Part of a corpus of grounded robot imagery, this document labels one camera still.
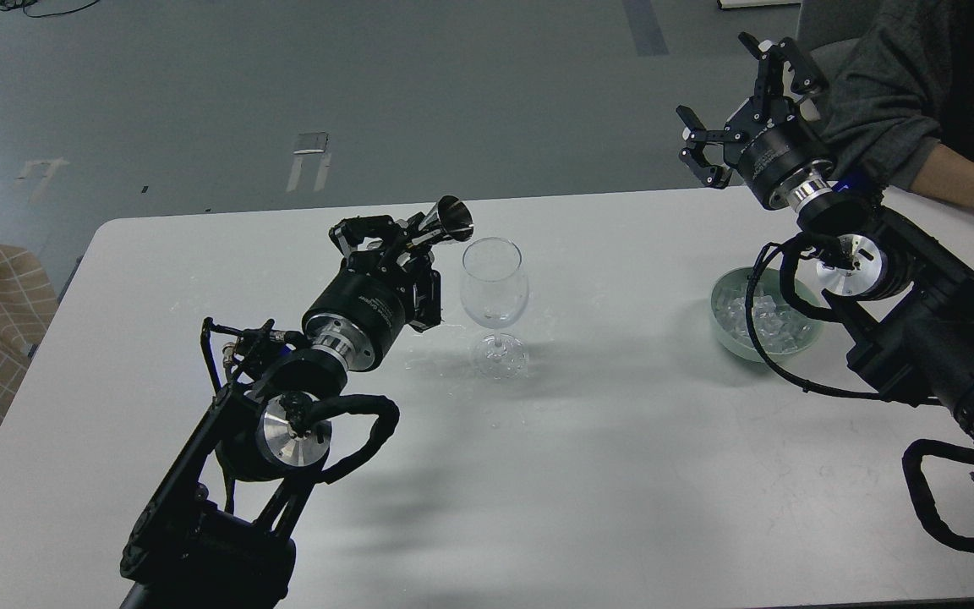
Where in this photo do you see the seated person in grey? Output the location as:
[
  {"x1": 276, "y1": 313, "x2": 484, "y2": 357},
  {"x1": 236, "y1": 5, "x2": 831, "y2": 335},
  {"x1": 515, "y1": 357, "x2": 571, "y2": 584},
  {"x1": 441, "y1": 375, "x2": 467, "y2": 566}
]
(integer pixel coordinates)
[{"x1": 820, "y1": 1, "x2": 974, "y2": 209}]

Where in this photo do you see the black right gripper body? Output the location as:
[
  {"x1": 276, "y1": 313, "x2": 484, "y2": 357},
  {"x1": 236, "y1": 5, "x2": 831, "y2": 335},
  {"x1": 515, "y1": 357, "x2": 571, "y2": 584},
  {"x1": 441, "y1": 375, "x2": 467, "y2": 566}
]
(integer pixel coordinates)
[{"x1": 730, "y1": 100, "x2": 834, "y2": 211}]

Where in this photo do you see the green bowl of ice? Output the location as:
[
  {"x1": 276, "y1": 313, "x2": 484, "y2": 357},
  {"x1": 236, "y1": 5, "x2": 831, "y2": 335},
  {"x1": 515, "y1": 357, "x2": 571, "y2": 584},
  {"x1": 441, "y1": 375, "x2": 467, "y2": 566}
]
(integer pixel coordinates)
[{"x1": 708, "y1": 267, "x2": 826, "y2": 363}]

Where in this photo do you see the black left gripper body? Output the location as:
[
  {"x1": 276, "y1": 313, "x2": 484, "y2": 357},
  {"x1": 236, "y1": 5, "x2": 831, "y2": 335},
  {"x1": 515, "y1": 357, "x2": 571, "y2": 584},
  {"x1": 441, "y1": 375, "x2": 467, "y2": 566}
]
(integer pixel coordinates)
[{"x1": 302, "y1": 266, "x2": 411, "y2": 371}]

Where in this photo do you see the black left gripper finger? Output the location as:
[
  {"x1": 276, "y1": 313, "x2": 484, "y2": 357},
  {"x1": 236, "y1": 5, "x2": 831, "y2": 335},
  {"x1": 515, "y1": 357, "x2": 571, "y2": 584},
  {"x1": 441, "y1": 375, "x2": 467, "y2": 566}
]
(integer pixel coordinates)
[
  {"x1": 329, "y1": 216, "x2": 411, "y2": 275},
  {"x1": 398, "y1": 248, "x2": 443, "y2": 332}
]

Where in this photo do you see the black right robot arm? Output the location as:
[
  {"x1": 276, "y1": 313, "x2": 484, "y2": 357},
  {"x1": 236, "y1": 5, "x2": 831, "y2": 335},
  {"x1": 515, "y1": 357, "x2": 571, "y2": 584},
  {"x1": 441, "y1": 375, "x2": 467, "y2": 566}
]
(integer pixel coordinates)
[{"x1": 676, "y1": 32, "x2": 974, "y2": 555}]

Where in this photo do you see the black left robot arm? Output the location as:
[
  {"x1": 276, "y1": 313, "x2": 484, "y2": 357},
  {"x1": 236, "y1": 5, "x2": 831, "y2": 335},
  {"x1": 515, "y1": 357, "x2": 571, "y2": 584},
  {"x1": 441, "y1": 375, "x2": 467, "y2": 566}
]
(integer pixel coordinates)
[{"x1": 120, "y1": 197, "x2": 474, "y2": 608}]

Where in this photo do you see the clear wine glass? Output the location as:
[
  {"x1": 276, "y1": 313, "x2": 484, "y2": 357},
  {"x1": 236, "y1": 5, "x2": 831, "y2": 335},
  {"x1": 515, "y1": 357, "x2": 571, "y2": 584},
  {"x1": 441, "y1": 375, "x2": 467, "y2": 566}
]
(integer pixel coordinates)
[{"x1": 460, "y1": 238, "x2": 529, "y2": 379}]

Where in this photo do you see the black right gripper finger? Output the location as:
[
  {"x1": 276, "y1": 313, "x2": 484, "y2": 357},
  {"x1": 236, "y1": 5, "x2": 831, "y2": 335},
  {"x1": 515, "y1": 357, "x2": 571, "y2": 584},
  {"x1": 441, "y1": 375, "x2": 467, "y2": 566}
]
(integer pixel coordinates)
[
  {"x1": 737, "y1": 32, "x2": 828, "y2": 127},
  {"x1": 676, "y1": 105, "x2": 746, "y2": 189}
]

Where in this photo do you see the steel cocktail jigger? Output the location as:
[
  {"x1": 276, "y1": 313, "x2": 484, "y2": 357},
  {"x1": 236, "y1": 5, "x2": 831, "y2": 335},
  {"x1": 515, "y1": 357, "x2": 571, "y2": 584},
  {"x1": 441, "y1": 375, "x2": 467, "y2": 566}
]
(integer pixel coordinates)
[{"x1": 407, "y1": 195, "x2": 474, "y2": 250}]

